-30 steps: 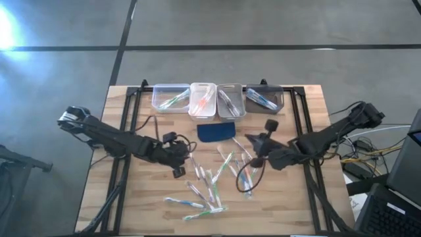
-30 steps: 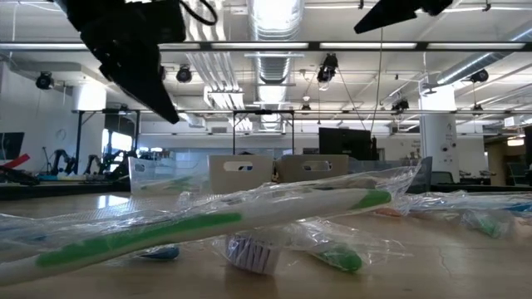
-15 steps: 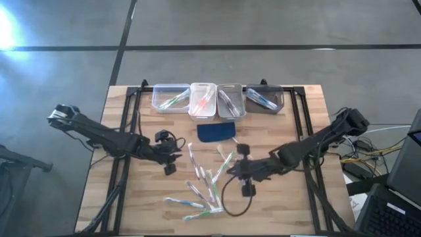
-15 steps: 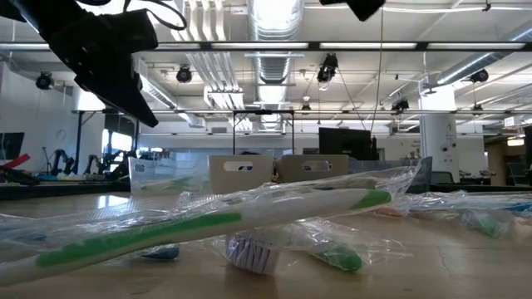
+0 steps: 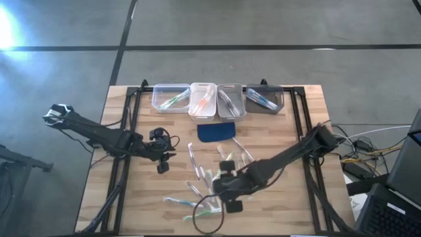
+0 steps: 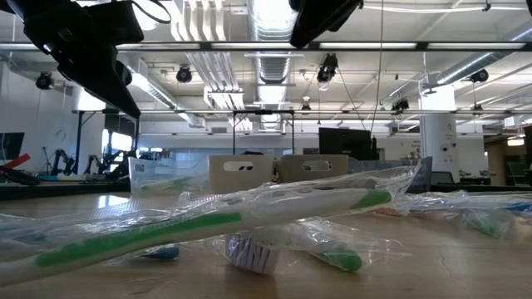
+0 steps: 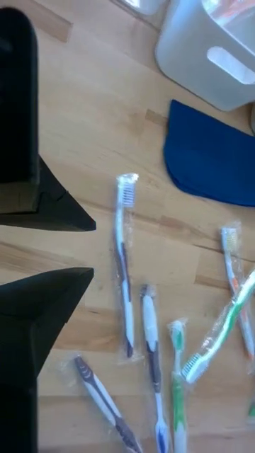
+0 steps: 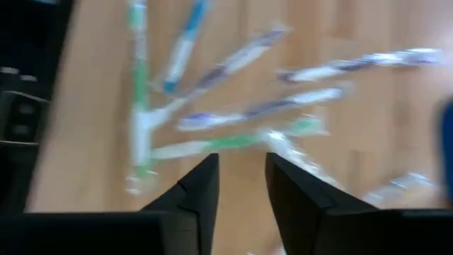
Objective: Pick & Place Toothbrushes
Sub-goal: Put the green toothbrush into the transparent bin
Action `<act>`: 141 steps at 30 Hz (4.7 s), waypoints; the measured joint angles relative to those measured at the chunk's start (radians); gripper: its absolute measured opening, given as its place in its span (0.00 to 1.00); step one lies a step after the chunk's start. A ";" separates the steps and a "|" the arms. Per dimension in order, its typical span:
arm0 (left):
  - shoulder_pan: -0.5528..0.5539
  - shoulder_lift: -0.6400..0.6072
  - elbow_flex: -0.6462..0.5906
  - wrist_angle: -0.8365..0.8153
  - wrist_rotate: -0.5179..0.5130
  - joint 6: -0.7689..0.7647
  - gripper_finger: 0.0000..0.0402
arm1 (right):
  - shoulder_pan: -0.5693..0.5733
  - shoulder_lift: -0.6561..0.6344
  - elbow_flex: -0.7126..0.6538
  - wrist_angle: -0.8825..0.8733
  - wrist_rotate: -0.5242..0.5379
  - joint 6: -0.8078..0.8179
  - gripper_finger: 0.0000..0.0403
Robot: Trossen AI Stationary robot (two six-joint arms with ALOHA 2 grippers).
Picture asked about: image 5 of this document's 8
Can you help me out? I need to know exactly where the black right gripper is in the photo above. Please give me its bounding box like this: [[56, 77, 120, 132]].
[[212, 160, 253, 214]]

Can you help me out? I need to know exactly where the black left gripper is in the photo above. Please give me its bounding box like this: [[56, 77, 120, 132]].
[[144, 127, 178, 174]]

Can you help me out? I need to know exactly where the orange toothbrush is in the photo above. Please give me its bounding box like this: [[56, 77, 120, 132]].
[[195, 93, 211, 116], [199, 86, 215, 110], [216, 144, 228, 161]]

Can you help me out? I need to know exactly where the blue toothbrush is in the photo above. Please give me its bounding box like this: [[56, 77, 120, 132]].
[[246, 88, 272, 105], [247, 89, 279, 111], [163, 196, 205, 209]]

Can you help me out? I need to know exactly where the white plastic bin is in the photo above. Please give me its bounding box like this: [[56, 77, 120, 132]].
[[187, 82, 218, 121]]

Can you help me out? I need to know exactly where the blue cloth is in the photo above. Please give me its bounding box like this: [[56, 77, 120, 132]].
[[196, 121, 237, 144]]

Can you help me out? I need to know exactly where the clear plastic bin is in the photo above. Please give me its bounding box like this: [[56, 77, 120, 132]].
[[151, 83, 191, 115]]

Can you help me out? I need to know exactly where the grey plastic bin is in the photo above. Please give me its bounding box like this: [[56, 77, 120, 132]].
[[216, 83, 247, 122]]

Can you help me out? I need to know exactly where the dark smoked plastic bin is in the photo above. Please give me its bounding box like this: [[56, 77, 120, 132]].
[[245, 84, 285, 115]]

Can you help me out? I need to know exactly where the black power brick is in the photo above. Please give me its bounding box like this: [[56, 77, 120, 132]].
[[341, 162, 374, 179]]

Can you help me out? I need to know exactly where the white paper sheet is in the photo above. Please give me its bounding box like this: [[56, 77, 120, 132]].
[[347, 193, 368, 220]]

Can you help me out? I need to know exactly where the black power adapter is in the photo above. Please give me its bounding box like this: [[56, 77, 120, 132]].
[[355, 140, 372, 152]]

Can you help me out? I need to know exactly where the black laptop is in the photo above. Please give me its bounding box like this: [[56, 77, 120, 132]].
[[354, 108, 421, 237]]

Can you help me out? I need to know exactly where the black metal stand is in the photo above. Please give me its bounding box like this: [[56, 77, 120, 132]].
[[0, 144, 54, 237]]

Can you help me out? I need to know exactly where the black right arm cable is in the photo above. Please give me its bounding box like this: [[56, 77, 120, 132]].
[[249, 166, 287, 192], [192, 194, 226, 235]]

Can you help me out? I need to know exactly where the yellow cable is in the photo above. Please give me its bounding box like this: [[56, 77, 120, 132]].
[[340, 144, 409, 165]]

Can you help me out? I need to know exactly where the white cable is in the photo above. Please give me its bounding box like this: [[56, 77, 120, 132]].
[[345, 124, 412, 139]]

